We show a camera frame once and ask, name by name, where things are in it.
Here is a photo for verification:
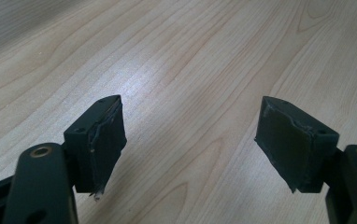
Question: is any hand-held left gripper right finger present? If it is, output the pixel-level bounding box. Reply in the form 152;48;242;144
253;95;340;194

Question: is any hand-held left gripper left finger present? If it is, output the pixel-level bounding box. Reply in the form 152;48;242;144
63;94;128;201

